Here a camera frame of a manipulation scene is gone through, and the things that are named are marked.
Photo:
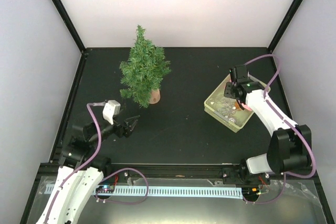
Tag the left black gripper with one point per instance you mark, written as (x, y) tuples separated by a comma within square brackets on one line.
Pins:
[(127, 130)]

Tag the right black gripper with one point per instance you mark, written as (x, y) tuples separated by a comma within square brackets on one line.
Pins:
[(227, 91)]

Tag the green plastic basket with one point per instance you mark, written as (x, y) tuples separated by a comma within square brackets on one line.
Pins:
[(225, 110)]

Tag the small green christmas tree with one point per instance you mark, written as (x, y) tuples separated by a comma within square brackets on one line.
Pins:
[(144, 70)]

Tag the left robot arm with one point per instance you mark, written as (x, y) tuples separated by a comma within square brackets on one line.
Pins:
[(81, 169)]

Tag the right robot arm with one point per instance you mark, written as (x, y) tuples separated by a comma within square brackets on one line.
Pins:
[(289, 150)]

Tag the pink cone ornament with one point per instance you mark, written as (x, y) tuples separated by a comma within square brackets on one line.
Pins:
[(243, 106)]

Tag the small circuit board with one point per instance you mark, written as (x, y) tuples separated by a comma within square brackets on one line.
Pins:
[(105, 189)]

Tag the black aluminium rail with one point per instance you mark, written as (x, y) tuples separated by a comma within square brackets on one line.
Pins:
[(229, 174)]

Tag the light blue slotted cable duct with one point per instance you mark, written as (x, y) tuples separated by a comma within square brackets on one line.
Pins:
[(175, 191)]

